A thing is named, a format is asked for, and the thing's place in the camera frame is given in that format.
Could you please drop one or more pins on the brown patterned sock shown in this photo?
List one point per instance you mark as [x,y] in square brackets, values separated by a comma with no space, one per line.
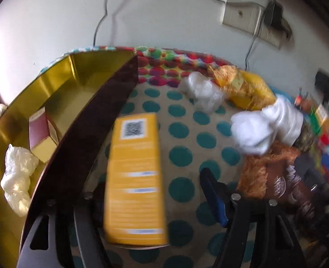
[305,140]

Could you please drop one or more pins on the dark red small box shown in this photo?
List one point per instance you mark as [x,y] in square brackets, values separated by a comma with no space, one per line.
[43,137]

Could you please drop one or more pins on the clear plastic bag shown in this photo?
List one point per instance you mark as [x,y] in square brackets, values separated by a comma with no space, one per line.
[20,164]

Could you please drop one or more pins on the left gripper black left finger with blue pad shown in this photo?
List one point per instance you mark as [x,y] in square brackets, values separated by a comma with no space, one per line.
[69,228]

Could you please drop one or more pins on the yellow cracker snack bag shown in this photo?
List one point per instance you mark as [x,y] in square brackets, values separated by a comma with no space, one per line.
[245,90]

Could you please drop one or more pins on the brown oat snack bag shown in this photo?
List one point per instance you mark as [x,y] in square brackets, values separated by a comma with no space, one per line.
[290,177]

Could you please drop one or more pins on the black clamp mount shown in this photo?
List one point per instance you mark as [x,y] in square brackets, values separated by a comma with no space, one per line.
[322,85]

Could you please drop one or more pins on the white sock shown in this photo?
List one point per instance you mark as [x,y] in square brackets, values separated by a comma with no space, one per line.
[254,132]

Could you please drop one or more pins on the yellow medicine box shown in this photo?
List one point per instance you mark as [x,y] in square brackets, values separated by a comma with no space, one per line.
[134,195]

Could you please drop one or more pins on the white wall socket plate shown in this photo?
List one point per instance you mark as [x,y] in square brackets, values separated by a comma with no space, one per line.
[247,17]

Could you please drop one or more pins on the small yellow white carton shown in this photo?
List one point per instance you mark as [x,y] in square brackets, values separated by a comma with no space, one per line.
[323,115]

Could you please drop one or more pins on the green red box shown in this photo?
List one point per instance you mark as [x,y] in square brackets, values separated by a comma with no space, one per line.
[321,133]

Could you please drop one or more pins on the black power adapter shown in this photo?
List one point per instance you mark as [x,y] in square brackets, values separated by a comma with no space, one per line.
[274,18]

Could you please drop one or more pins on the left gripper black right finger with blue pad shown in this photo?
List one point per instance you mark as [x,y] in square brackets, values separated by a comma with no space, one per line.
[275,243]

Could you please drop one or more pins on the gold tin box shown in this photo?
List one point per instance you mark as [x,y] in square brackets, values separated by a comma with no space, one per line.
[83,93]

